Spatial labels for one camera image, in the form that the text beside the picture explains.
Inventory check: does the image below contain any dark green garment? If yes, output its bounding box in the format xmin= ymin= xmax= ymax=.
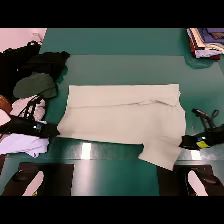
xmin=12 ymin=72 xmax=59 ymax=100

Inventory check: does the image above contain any black garment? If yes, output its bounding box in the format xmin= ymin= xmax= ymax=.
xmin=19 ymin=50 xmax=71 ymax=82
xmin=0 ymin=40 xmax=42 ymax=101

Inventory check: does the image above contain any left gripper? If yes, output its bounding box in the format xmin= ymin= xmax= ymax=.
xmin=41 ymin=123 xmax=61 ymax=139

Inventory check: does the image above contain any cream T-shirt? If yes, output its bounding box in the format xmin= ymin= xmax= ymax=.
xmin=56 ymin=83 xmax=187 ymax=172

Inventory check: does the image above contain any brown garment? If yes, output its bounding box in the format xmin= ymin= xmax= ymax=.
xmin=0 ymin=94 xmax=13 ymax=116

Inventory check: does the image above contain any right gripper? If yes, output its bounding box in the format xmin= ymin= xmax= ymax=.
xmin=179 ymin=134 xmax=202 ymax=150

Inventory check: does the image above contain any blue garment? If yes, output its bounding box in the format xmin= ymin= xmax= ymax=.
xmin=199 ymin=28 xmax=224 ymax=48

